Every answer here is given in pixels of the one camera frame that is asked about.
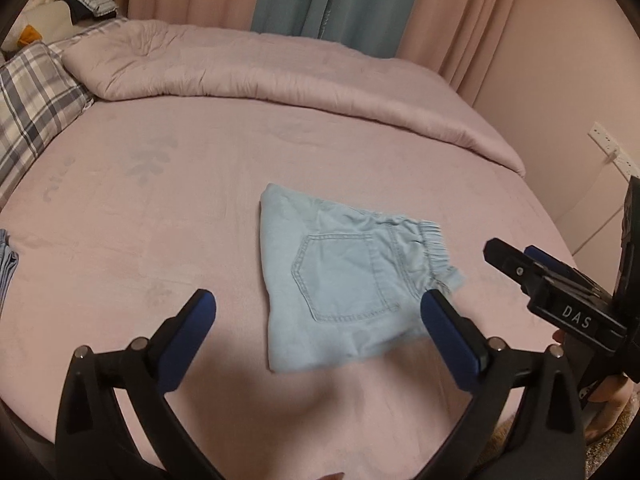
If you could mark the person's right hand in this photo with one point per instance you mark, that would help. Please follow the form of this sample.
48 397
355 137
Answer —
607 390

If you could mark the light blue denim pants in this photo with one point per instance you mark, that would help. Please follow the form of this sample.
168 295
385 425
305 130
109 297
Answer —
340 285

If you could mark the folded blue garment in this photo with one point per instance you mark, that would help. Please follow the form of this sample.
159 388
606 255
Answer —
6 270

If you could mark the pink quilt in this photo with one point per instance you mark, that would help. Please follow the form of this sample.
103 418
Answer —
280 65

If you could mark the plaid pillow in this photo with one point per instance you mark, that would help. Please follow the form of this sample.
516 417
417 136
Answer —
30 105

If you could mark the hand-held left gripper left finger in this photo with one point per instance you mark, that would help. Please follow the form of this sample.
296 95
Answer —
192 335

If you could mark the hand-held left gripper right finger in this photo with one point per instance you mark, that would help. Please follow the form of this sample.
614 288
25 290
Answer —
447 340

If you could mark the pink bed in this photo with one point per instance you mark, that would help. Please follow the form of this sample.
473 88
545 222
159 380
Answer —
175 200

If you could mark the folded grey plaid cloth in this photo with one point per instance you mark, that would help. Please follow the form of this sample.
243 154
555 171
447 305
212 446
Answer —
92 4

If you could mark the white power strip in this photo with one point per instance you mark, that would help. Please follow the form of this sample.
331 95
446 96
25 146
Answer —
612 147

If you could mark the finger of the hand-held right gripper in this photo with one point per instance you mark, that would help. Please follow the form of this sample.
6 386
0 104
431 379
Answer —
507 262
555 267

